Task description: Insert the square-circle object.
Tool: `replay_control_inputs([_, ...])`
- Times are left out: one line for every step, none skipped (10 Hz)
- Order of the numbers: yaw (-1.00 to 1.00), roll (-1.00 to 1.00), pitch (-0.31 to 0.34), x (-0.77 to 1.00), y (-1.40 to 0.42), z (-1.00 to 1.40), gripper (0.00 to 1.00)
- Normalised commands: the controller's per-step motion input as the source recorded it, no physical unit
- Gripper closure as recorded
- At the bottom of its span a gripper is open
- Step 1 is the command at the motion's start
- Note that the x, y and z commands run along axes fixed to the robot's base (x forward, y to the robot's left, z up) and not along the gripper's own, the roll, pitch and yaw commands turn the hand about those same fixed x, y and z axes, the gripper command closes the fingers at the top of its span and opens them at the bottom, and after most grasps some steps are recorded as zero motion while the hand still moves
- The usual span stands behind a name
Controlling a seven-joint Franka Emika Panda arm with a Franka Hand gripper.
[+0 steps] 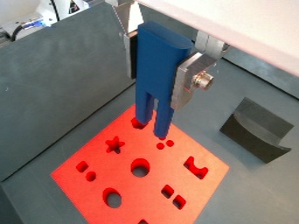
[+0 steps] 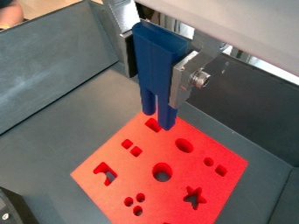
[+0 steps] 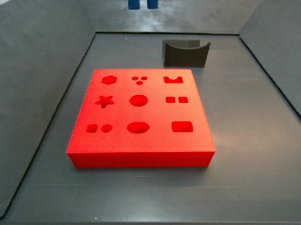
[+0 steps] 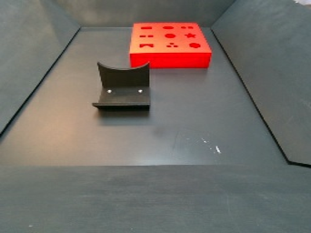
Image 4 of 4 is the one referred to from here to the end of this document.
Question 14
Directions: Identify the red shape sorter block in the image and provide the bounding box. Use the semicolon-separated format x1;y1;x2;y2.
127;22;212;68

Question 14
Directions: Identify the black curved holder stand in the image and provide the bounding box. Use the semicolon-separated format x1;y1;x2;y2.
91;63;150;109

